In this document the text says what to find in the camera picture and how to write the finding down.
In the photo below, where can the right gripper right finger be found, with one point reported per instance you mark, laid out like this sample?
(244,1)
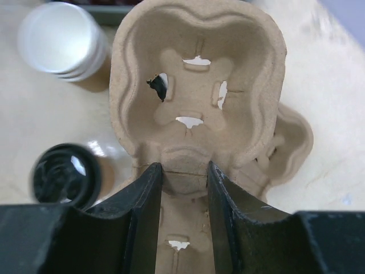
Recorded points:
(250,236)

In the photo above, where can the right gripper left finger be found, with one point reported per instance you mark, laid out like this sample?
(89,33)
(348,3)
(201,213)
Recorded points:
(118,235)

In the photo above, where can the single brown paper cup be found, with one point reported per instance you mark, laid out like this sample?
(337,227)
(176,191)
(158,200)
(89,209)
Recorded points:
(108,177)

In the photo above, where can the black cup lid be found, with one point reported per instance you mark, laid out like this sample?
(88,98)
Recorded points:
(67,174)

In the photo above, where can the cardboard cup carrier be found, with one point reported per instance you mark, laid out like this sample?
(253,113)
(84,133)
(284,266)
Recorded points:
(194,82)

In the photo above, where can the stack of cup carriers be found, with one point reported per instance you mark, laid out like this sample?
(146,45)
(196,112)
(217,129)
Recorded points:
(281,159)

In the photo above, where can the stack of paper cups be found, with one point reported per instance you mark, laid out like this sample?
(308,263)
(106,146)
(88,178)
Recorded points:
(65,41)

